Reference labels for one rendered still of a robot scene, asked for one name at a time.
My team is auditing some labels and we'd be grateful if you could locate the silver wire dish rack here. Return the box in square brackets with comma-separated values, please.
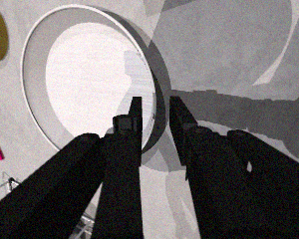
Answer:
[0, 177, 94, 239]

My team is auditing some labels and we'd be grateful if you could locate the white round plate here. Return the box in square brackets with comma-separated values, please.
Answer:
[20, 4, 156, 151]

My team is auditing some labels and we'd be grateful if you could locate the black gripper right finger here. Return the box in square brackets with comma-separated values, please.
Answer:
[169, 96, 299, 239]

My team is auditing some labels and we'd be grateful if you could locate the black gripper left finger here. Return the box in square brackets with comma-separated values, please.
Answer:
[0, 97, 145, 239]

